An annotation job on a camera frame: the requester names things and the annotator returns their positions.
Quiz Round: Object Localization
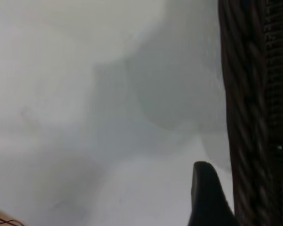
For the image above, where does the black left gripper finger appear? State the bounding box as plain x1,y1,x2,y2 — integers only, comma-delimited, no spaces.
187,161,240,226

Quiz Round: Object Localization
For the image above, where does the thin dark red cable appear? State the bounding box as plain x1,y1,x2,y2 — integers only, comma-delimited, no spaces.
0,214,21,226

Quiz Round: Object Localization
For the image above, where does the dark brown woven basket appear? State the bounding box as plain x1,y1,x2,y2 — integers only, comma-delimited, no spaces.
218,0,283,226

